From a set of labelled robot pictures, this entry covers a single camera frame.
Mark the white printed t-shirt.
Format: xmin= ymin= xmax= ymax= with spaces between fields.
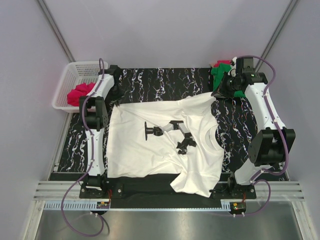
xmin=106 ymin=92 xmax=224 ymax=198

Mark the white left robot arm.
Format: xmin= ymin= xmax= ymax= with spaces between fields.
xmin=79 ymin=59 xmax=124 ymax=191

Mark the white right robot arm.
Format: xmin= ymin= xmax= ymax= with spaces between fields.
xmin=211 ymin=55 xmax=296 ymax=194

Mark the folded green t-shirt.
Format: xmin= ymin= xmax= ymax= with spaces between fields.
xmin=211 ymin=64 xmax=246 ymax=99

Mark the folded red t-shirt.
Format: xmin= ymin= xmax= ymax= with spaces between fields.
xmin=213 ymin=60 xmax=233 ymax=68

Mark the crumpled pink t-shirt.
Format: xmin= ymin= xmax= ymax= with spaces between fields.
xmin=66 ymin=82 xmax=95 ymax=107

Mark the black marble pattern mat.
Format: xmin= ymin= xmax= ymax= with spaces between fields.
xmin=49 ymin=68 xmax=258 ymax=181

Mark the white plastic basket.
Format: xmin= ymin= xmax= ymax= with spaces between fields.
xmin=51 ymin=60 xmax=100 ymax=113

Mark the right controller board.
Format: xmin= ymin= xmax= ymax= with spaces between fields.
xmin=231 ymin=202 xmax=247 ymax=212

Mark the controller board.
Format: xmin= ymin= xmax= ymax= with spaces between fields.
xmin=96 ymin=201 xmax=110 ymax=209
xmin=231 ymin=202 xmax=247 ymax=212

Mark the left controller board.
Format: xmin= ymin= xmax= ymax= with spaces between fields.
xmin=96 ymin=201 xmax=110 ymax=209

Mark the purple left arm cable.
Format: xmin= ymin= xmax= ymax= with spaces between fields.
xmin=60 ymin=57 xmax=111 ymax=238

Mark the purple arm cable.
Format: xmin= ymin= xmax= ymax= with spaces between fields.
xmin=60 ymin=57 xmax=111 ymax=238
xmin=207 ymin=55 xmax=292 ymax=217

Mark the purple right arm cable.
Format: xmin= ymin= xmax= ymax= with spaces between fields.
xmin=207 ymin=55 xmax=292 ymax=217

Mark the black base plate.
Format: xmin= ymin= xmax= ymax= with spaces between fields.
xmin=79 ymin=173 xmax=257 ymax=210

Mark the aluminium rail frame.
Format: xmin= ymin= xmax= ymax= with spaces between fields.
xmin=22 ymin=175 xmax=317 ymax=240

